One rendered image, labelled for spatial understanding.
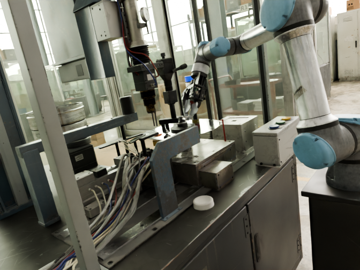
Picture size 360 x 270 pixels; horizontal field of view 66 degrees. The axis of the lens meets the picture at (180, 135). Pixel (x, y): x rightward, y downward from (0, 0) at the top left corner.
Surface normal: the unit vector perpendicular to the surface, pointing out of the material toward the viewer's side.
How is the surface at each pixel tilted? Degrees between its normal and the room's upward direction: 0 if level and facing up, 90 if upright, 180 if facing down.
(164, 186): 90
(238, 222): 90
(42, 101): 90
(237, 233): 90
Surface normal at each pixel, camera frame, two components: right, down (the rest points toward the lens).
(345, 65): -0.67, 0.29
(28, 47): 0.75, 0.04
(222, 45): 0.43, -0.04
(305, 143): -0.83, 0.38
